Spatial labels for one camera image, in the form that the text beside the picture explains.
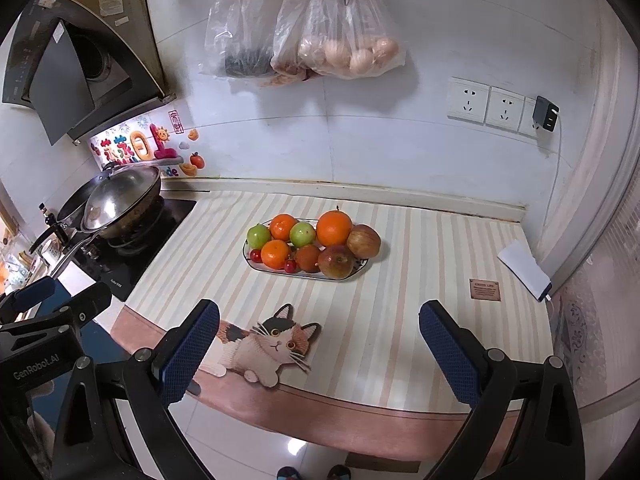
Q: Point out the red cherries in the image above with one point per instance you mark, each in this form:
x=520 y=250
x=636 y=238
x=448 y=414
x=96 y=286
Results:
x=290 y=265
x=255 y=255

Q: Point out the white wall socket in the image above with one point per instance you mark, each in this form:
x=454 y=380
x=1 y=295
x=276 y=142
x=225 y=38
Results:
x=505 y=107
x=467 y=100
x=525 y=120

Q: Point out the phone with white cover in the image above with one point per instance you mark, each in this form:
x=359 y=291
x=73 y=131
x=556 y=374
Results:
x=522 y=270

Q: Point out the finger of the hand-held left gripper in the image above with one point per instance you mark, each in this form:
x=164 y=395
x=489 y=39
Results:
x=32 y=294
x=92 y=302

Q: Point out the black charger plug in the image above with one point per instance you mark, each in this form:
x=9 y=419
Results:
x=545 y=112

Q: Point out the steel wok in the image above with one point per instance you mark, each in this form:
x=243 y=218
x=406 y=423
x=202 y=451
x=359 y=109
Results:
x=137 y=220

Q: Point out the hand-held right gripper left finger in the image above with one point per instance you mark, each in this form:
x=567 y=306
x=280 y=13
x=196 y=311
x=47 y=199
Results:
x=187 y=355

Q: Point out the clear plastic bag dark contents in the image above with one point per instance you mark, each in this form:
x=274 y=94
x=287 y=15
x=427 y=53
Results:
x=240 y=35

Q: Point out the clear plastic bag of eggs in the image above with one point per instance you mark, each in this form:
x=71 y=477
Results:
x=340 y=35

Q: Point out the striped cat print table mat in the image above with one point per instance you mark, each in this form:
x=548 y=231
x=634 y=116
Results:
x=400 y=260

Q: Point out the dark sauce bottle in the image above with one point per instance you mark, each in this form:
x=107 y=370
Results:
x=48 y=217

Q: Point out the black gas stove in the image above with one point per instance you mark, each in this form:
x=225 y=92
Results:
x=150 y=255

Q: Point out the colourful wall sticker set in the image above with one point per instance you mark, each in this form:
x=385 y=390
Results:
x=125 y=147

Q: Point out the brown apple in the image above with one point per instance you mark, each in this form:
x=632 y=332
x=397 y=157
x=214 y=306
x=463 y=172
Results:
x=363 y=241

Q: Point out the small dark orange persimmon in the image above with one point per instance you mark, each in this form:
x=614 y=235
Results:
x=307 y=258

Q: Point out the person's left forearm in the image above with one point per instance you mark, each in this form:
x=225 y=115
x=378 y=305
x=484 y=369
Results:
x=42 y=435

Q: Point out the red green apple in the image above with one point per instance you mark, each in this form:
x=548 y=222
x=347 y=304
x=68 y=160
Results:
x=336 y=261

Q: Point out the small green apple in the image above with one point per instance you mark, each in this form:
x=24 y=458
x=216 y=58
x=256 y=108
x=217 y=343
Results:
x=302 y=233
x=259 y=236

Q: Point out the floral oval plate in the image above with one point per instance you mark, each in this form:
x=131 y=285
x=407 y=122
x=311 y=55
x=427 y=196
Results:
x=265 y=267

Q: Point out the steel wok lid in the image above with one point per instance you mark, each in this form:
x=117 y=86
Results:
x=120 y=195

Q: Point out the large orange with stem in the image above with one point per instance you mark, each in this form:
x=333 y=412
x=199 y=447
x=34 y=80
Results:
x=334 y=228

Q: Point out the black range hood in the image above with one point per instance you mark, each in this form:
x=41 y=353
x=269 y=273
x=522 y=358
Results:
x=50 y=75

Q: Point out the black frying pan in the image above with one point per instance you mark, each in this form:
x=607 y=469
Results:
x=70 y=205

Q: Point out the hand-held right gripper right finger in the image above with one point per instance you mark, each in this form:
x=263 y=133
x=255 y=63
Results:
x=450 y=360

